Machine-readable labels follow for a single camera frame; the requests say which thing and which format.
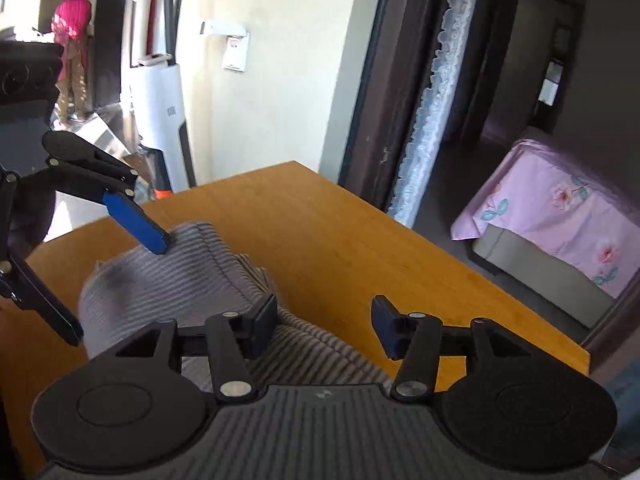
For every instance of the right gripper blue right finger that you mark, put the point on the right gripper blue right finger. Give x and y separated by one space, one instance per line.
414 340

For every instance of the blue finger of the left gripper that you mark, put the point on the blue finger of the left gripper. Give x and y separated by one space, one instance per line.
20 284
81 169

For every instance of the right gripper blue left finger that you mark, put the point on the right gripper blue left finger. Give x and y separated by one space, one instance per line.
232 338

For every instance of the striped white black garment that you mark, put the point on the striped white black garment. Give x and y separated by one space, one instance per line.
201 276

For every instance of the person in pink jacket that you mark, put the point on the person in pink jacket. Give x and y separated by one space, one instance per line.
69 25

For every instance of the white tall air conditioner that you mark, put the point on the white tall air conditioner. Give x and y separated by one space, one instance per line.
156 95

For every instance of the bed with pink floral sheet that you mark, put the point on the bed with pink floral sheet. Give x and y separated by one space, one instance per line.
553 224

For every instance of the white lace curtain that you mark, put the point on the white lace curtain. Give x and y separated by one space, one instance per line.
432 114

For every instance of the white wall power socket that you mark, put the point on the white wall power socket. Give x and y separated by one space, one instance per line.
236 53

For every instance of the dark brown door frame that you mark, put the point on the dark brown door frame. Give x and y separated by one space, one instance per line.
401 48

